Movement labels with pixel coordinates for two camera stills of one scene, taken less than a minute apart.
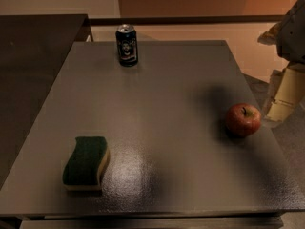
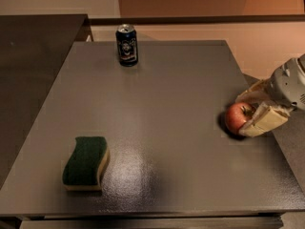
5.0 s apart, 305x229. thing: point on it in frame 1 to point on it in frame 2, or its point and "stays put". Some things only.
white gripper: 293,38 to 287,86
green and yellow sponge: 87,163 stays put
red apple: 243,119 stays put
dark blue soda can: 127,45 stays put
